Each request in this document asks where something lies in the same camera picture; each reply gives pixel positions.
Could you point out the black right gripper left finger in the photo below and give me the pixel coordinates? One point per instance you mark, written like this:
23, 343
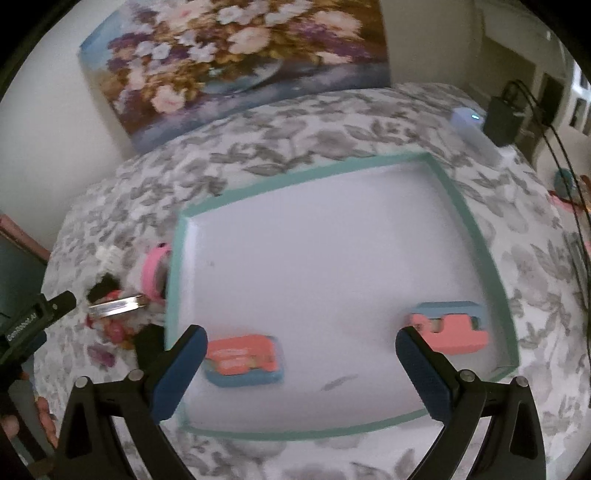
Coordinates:
89, 446

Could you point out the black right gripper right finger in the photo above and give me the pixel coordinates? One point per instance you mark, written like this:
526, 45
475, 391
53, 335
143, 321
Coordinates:
513, 446

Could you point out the doll with black hair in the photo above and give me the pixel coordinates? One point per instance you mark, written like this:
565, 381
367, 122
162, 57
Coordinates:
139, 331

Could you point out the greek pattern metal lighter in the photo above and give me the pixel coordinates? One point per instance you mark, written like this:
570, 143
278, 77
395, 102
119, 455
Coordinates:
117, 306

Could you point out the pink wristband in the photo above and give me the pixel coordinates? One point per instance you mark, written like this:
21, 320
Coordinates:
154, 273

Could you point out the left hand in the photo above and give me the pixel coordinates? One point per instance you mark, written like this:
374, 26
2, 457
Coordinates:
10, 424

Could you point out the dark cabinet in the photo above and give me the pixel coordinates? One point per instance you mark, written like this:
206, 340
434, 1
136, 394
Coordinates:
21, 277

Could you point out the coral blue toy left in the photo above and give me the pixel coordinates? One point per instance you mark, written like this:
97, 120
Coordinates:
251, 360

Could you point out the coral blue toy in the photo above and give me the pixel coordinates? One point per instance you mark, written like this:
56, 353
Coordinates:
251, 360
451, 328

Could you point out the white hair clip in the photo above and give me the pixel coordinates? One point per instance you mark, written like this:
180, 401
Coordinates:
110, 259

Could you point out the coral blue toy right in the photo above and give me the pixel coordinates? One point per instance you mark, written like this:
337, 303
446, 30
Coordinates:
451, 328

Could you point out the grey floral tablecloth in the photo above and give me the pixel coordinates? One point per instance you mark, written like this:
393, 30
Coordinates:
138, 207

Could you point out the teal rimmed white tray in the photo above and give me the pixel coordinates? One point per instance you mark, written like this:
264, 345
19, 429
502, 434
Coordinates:
330, 262

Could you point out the floral painting canvas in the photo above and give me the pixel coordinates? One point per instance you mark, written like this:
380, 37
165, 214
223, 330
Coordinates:
168, 67

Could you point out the black charger at table edge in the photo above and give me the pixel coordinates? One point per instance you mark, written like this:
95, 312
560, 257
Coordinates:
504, 116

